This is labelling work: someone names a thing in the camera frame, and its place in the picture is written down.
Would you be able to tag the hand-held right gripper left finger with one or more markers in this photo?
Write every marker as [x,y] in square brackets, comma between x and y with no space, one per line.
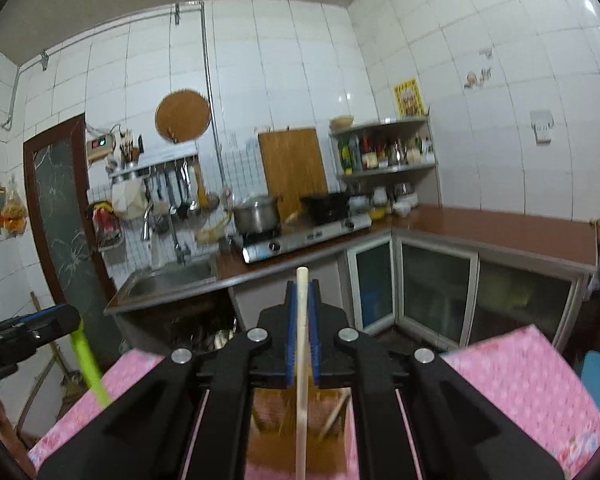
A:
[291,340]

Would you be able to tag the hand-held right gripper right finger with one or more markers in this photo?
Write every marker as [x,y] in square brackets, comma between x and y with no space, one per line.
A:
[315,355]

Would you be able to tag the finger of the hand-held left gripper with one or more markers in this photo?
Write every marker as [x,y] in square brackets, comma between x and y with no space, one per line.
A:
[55,322]
[30,318]

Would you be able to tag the pale round-tipped chopstick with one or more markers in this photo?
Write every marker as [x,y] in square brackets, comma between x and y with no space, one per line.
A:
[302,410]

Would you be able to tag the light green chopstick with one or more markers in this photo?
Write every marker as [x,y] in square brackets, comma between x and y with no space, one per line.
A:
[92,370]

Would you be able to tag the amber plastic chopstick holder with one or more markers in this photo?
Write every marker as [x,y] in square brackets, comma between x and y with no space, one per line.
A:
[270,420]

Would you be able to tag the row of hanging kitchen utensils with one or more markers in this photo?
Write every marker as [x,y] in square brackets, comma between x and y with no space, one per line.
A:
[182,190]

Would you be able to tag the metal cookware under sink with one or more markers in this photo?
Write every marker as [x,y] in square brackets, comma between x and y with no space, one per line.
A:
[217,340]

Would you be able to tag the steel gas stove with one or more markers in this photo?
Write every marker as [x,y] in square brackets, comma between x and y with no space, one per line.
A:
[305,240]

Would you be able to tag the brown door with frosted glass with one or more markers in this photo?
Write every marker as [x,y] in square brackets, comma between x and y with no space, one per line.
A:
[65,220]

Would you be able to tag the hanging bag with orange contents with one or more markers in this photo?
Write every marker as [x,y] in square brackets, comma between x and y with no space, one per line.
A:
[12,210]

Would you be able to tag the steel sink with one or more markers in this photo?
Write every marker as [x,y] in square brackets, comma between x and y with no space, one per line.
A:
[170,280]

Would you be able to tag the steel pot with lid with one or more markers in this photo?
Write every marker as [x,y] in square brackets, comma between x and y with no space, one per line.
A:
[255,215]

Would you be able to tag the yellow plastic bowl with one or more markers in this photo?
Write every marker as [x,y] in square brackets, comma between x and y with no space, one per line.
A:
[210,232]

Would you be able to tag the black wok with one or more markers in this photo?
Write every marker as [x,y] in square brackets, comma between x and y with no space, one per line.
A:
[325,207]

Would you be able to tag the white hanging cloth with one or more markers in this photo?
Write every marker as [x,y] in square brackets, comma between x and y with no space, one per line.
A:
[127,200]

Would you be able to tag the steel faucet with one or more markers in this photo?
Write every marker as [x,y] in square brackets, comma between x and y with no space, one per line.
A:
[177,245]

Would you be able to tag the yellow dish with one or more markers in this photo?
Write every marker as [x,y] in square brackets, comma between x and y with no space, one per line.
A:
[376,213]

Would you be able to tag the rectangular wooden cutting board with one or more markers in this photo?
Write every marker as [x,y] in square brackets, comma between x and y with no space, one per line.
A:
[292,170]

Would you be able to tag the stack of white dishes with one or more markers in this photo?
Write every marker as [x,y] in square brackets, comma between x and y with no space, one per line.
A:
[400,205]

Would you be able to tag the white box with red display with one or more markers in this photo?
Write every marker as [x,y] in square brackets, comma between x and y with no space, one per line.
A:
[100,145]

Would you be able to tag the cutlery holder with knives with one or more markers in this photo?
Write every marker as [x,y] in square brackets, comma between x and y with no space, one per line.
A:
[130,152]

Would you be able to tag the row of condiment bottles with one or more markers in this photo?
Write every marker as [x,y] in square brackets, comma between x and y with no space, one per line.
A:
[367,155]

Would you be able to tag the grey corner shelf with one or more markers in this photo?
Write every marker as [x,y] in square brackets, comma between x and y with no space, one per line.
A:
[430,185]

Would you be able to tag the kitchen counter with glass cabinets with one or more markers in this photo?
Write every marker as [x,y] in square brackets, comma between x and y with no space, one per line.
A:
[480,230]

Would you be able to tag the pink floral tablecloth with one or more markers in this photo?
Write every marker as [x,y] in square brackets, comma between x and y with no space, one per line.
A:
[520,390]

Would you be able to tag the steel kettle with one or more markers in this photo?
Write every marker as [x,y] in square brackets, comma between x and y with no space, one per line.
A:
[399,153]

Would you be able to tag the beige bowl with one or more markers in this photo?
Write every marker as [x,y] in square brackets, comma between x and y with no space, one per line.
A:
[342,123]

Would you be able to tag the round wooden board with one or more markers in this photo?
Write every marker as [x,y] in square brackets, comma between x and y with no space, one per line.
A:
[182,116]

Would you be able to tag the metal wall rack shelf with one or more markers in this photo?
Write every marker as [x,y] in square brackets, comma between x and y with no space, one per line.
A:
[150,162]

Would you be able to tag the yellow wall poster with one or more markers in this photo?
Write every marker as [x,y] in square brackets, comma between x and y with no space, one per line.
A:
[408,97]

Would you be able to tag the metal wall pipe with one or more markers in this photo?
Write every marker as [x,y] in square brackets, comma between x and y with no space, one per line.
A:
[206,60]

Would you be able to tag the white wall socket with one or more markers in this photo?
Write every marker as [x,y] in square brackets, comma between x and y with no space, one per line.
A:
[542,127]

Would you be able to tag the wall sticker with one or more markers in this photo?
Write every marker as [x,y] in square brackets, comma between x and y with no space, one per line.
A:
[480,76]

